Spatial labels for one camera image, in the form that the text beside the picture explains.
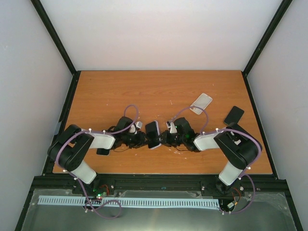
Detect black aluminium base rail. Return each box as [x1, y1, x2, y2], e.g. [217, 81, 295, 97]
[31, 173, 287, 200]

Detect black frame post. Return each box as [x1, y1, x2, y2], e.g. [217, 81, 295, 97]
[242, 0, 292, 78]
[30, 0, 81, 75]

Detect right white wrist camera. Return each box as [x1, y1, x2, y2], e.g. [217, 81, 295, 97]
[166, 121, 177, 134]

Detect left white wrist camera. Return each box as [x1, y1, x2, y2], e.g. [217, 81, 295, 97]
[128, 121, 142, 134]

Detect lavender phone case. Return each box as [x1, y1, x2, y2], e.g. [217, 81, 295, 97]
[145, 120, 161, 150]

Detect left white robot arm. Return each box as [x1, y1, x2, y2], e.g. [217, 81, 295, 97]
[48, 116, 150, 194]

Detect black phone green edge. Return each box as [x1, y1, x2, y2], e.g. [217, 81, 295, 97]
[223, 106, 244, 125]

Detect purple cable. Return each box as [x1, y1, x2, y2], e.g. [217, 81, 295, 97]
[169, 106, 263, 215]
[54, 104, 140, 219]

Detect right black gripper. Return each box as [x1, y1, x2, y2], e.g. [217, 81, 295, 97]
[154, 130, 185, 148]

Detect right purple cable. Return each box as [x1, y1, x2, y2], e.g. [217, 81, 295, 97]
[169, 106, 263, 215]

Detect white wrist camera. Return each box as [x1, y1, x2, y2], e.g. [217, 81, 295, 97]
[166, 121, 177, 134]
[128, 121, 142, 134]

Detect right black frame post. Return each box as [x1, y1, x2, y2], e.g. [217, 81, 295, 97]
[242, 0, 292, 78]

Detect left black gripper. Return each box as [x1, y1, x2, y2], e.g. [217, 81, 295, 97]
[123, 130, 153, 149]

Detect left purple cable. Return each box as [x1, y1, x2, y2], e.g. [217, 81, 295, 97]
[54, 104, 140, 219]

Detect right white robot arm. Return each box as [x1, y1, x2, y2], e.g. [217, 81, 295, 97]
[156, 117, 262, 186]

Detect light blue cable duct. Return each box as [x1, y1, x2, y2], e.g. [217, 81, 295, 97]
[37, 195, 219, 209]

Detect left black frame post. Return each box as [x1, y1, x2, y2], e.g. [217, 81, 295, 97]
[30, 0, 81, 75]

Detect clear white phone case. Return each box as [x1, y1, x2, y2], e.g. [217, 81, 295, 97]
[190, 93, 213, 115]

